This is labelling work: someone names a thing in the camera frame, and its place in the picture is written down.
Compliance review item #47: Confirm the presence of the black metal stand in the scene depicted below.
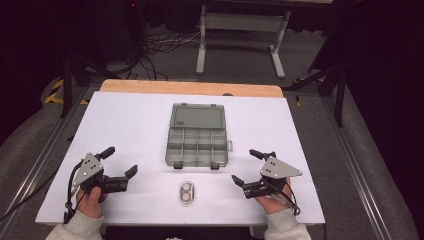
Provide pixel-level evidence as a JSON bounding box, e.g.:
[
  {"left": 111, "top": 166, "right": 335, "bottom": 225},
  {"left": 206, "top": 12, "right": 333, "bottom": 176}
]
[
  {"left": 283, "top": 58, "right": 348, "bottom": 128},
  {"left": 59, "top": 54, "right": 122, "bottom": 119}
]

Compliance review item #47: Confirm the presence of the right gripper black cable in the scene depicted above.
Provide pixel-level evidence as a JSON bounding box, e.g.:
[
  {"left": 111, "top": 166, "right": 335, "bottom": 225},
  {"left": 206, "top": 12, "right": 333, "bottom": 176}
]
[{"left": 265, "top": 181, "right": 302, "bottom": 217}]

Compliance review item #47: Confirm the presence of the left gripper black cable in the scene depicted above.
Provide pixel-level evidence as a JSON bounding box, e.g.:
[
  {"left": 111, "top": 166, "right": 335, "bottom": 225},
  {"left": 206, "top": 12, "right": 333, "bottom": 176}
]
[{"left": 62, "top": 159, "right": 84, "bottom": 225}]

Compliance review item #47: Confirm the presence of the yellow black hazard tape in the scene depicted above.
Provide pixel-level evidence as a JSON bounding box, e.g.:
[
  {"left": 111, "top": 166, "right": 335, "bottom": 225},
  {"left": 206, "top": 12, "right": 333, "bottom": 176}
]
[
  {"left": 292, "top": 76, "right": 327, "bottom": 108},
  {"left": 43, "top": 77, "right": 90, "bottom": 106}
]

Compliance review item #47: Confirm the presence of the bundle of black floor cables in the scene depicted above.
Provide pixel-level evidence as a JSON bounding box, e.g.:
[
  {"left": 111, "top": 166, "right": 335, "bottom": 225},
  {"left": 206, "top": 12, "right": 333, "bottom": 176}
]
[{"left": 108, "top": 28, "right": 202, "bottom": 82}]

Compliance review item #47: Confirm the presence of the small clear case with rings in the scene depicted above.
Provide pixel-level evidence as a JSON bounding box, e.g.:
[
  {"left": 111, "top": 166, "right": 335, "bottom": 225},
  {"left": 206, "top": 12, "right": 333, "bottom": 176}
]
[{"left": 179, "top": 180, "right": 197, "bottom": 205}]

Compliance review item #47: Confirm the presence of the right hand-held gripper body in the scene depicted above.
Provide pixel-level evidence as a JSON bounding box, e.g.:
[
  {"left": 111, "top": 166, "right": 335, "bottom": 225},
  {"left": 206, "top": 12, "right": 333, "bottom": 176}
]
[{"left": 241, "top": 155, "right": 304, "bottom": 200}]

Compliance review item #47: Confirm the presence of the grey metal desk frame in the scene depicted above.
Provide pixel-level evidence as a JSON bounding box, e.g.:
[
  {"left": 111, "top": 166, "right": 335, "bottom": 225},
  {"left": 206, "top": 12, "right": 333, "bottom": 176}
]
[{"left": 195, "top": 4, "right": 292, "bottom": 80}]

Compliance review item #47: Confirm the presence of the clear plastic compartment box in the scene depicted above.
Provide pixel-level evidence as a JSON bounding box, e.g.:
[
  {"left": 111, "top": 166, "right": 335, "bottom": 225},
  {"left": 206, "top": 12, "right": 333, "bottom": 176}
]
[{"left": 164, "top": 102, "right": 234, "bottom": 171}]

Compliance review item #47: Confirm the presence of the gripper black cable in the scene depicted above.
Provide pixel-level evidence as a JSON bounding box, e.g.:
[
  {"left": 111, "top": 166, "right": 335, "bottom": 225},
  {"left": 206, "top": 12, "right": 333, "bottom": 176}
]
[
  {"left": 265, "top": 181, "right": 302, "bottom": 217},
  {"left": 62, "top": 159, "right": 84, "bottom": 225}
]

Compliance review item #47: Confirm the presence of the person's right hand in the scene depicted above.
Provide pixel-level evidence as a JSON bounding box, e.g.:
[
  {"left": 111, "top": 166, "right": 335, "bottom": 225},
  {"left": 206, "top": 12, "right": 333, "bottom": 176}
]
[{"left": 254, "top": 177, "right": 295, "bottom": 215}]

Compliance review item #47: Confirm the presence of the aluminium floor rail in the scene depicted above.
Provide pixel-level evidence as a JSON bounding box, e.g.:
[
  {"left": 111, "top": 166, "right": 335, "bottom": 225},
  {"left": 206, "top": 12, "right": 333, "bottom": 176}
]
[
  {"left": 0, "top": 84, "right": 92, "bottom": 231},
  {"left": 320, "top": 95, "right": 395, "bottom": 240}
]

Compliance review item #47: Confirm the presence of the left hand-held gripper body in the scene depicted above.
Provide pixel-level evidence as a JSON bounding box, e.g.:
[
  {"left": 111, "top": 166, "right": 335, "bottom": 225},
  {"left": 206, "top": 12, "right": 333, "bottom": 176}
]
[{"left": 68, "top": 152, "right": 130, "bottom": 195}]

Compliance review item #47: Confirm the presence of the person's left hand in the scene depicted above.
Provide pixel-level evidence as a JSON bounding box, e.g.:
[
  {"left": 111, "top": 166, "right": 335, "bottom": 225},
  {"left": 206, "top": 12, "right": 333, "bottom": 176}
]
[{"left": 75, "top": 185, "right": 110, "bottom": 220}]

